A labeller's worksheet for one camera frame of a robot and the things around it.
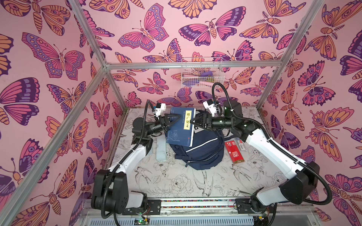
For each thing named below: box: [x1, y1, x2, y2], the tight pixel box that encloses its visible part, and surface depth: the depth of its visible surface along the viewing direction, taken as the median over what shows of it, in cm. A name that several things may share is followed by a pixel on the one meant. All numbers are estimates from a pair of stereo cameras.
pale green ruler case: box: [156, 136, 167, 162], surface depth 94 cm
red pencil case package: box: [224, 140, 245, 164], surface depth 94 cm
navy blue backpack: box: [169, 126, 226, 170], surface depth 90 cm
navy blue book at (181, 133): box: [166, 106, 197, 147], surface depth 68 cm
